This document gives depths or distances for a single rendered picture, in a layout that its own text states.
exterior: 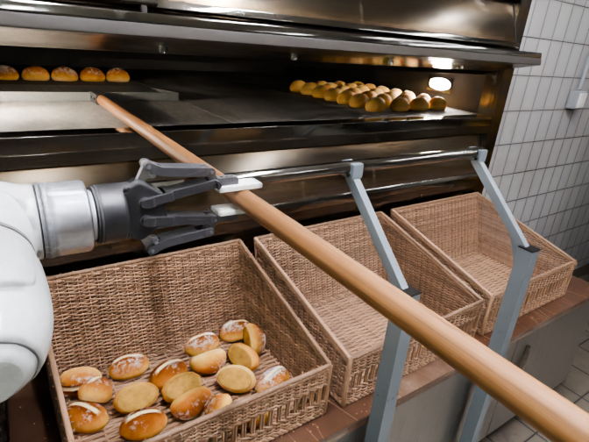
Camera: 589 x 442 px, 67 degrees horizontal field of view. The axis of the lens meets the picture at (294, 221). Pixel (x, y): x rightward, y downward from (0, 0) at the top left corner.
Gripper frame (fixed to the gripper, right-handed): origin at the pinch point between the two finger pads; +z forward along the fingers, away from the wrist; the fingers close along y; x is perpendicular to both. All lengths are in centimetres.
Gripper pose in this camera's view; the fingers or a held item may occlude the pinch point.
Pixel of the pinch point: (237, 196)
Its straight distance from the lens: 67.1
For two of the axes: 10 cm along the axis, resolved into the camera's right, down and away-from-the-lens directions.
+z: 8.3, -1.4, 5.3
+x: 5.5, 3.6, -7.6
